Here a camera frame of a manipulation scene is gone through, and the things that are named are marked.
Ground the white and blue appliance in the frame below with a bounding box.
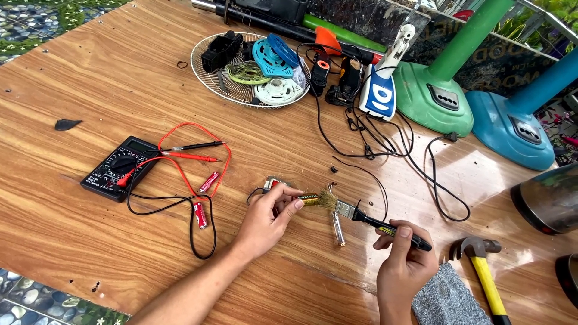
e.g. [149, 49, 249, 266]
[359, 23, 416, 122]

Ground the dark electric kettle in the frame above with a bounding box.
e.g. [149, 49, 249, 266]
[510, 163, 578, 236]

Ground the black plastic shard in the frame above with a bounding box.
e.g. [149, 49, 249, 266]
[54, 118, 84, 132]

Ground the silver battery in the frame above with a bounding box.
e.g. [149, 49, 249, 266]
[331, 211, 347, 248]

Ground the black handled bristle brush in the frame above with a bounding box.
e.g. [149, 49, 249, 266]
[315, 187, 433, 252]

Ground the green fan stand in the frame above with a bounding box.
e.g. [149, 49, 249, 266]
[392, 0, 516, 138]

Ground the white plastic disc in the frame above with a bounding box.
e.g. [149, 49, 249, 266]
[253, 77, 305, 107]

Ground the dark printed banner board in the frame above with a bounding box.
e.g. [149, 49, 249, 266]
[307, 0, 578, 98]

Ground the person's right hand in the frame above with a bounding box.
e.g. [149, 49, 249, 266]
[372, 220, 440, 308]

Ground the black and orange tool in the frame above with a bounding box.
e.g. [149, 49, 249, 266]
[309, 51, 333, 97]

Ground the black long pole tool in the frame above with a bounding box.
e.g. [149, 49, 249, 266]
[191, 0, 384, 65]

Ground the black plastic motor housing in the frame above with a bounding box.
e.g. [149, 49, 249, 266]
[200, 30, 245, 74]

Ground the green plastic tube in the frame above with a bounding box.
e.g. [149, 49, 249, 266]
[302, 13, 388, 54]

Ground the grey knitted cloth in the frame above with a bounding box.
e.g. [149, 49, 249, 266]
[411, 262, 493, 325]

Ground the blue fan stand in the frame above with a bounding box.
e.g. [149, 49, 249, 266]
[465, 47, 578, 172]

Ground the light blue plastic disc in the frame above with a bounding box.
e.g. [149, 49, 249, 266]
[251, 38, 294, 79]

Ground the red battery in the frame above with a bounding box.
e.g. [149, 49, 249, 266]
[193, 201, 209, 230]
[199, 171, 221, 194]

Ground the black multimeter lead cable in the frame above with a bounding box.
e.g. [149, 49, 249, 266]
[126, 149, 218, 261]

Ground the clear plastic bag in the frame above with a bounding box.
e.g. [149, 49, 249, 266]
[291, 56, 310, 89]

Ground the red multimeter lead cable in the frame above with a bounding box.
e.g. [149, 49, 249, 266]
[117, 122, 232, 202]

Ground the dark blue plastic disc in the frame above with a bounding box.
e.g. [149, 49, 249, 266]
[266, 33, 300, 69]

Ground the black power cable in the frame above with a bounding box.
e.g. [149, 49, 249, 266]
[295, 42, 471, 223]

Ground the black charger unit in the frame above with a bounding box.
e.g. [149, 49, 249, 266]
[325, 56, 364, 108]

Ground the red multimeter probe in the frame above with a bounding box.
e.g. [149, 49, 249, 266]
[161, 151, 222, 163]

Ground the white wire fan grille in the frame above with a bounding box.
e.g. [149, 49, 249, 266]
[190, 31, 312, 109]

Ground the yellow green plastic disc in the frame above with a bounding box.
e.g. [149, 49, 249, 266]
[225, 62, 272, 86]

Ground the black digital multimeter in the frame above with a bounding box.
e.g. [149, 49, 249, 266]
[80, 136, 163, 203]

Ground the person's left hand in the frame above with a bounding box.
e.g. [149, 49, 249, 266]
[233, 183, 306, 261]

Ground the orange plastic piece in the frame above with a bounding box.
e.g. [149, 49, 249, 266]
[314, 26, 343, 57]

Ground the yellow handled hammer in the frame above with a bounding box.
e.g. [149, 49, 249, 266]
[448, 236, 513, 325]

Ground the black round container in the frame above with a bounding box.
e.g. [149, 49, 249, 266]
[554, 253, 578, 310]

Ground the black multimeter probe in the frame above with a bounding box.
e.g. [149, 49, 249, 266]
[160, 141, 229, 152]

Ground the thin black wire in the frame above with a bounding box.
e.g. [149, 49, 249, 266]
[332, 156, 389, 222]

